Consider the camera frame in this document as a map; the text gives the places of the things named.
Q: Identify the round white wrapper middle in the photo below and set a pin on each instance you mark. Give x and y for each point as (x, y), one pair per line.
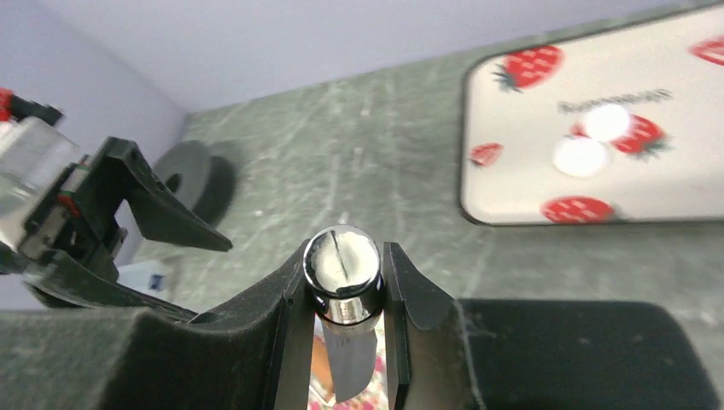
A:
(606, 122)

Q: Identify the strawberry print tray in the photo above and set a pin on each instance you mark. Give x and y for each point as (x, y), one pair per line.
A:
(665, 69)

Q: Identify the floral print tray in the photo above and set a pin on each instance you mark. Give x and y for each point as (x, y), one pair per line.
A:
(321, 391)

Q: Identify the round white wrapper left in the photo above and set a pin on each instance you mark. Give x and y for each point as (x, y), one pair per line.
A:
(580, 157)

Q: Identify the wooden handled dough scraper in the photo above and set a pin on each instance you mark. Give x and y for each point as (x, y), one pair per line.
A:
(343, 270)

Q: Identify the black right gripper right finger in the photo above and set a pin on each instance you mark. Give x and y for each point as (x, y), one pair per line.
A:
(448, 353)

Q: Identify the round white wrapper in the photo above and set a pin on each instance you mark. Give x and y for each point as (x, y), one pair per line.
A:
(580, 157)
(606, 122)

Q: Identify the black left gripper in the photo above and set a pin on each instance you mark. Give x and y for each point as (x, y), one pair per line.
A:
(73, 234)

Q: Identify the black filament spool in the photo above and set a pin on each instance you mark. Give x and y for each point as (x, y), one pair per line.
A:
(202, 180)

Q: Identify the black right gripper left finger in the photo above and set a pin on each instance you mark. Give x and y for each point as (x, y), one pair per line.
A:
(251, 352)

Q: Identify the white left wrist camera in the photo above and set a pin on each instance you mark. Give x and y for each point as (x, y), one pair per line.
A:
(33, 154)

